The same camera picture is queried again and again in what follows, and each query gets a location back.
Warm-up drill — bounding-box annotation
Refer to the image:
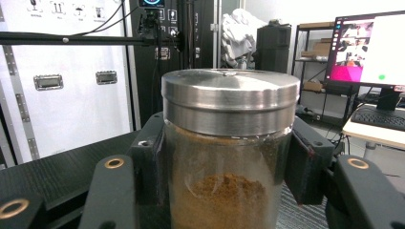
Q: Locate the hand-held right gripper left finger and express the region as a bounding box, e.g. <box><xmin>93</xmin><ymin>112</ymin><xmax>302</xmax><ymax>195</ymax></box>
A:
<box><xmin>128</xmin><ymin>112</ymin><xmax>169</xmax><ymax>206</ymax></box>

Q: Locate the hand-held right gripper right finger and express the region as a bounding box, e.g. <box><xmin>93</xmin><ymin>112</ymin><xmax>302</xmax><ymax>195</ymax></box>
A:
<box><xmin>284</xmin><ymin>115</ymin><xmax>336</xmax><ymax>206</ymax></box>

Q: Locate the glass spice jar metal lid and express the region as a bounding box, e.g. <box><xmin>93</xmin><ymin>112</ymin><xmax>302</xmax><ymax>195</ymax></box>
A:
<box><xmin>160</xmin><ymin>68</ymin><xmax>301</xmax><ymax>229</ymax></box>

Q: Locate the black wooden shelf riser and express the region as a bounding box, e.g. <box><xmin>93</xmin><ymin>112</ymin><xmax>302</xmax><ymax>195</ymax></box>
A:
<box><xmin>0</xmin><ymin>130</ymin><xmax>329</xmax><ymax>229</ymax></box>

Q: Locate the beige desk with white legs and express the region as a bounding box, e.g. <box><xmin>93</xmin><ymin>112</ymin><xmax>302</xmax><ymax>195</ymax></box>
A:
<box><xmin>342</xmin><ymin>103</ymin><xmax>405</xmax><ymax>160</ymax></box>

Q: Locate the small cardboard box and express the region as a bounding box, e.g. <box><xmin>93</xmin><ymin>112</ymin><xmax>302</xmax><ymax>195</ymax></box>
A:
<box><xmin>302</xmin><ymin>80</ymin><xmax>325</xmax><ymax>94</ymax></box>

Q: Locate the black keyboard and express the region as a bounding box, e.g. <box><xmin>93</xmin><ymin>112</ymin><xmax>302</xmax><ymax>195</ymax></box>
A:
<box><xmin>350</xmin><ymin>104</ymin><xmax>405</xmax><ymax>132</ymax></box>

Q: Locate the white flight case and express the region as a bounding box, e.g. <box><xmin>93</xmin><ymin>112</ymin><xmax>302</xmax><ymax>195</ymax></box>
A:
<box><xmin>0</xmin><ymin>0</ymin><xmax>141</xmax><ymax>166</ymax></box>

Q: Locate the black metal rack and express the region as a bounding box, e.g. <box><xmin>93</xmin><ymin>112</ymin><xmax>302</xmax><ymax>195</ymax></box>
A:
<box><xmin>290</xmin><ymin>22</ymin><xmax>354</xmax><ymax>124</ymax></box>

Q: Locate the large cardboard box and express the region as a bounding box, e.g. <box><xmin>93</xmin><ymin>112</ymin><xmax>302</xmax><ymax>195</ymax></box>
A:
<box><xmin>300</xmin><ymin>37</ymin><xmax>334</xmax><ymax>60</ymax></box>

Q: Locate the black box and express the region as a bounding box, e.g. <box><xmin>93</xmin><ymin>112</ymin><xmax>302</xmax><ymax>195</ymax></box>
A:
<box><xmin>256</xmin><ymin>23</ymin><xmax>292</xmax><ymax>74</ymax></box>

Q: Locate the black horizontal stand bar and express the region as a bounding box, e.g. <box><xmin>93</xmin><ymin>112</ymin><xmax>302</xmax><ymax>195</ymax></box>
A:
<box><xmin>0</xmin><ymin>31</ymin><xmax>184</xmax><ymax>48</ymax></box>

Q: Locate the computer monitor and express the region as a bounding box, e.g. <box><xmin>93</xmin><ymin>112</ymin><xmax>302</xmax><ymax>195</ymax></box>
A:
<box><xmin>324</xmin><ymin>10</ymin><xmax>405</xmax><ymax>111</ymax></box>

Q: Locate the black flight case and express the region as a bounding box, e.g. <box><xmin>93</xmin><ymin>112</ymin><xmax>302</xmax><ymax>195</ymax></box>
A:
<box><xmin>128</xmin><ymin>0</ymin><xmax>222</xmax><ymax>128</ymax></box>

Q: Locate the heap of white cloth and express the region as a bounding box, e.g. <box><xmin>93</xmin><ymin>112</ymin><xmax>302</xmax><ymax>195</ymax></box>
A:
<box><xmin>221</xmin><ymin>9</ymin><xmax>269</xmax><ymax>70</ymax></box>

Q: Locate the thin black camera cable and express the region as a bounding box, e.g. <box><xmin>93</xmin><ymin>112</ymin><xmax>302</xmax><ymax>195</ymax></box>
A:
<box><xmin>71</xmin><ymin>0</ymin><xmax>141</xmax><ymax>37</ymax></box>

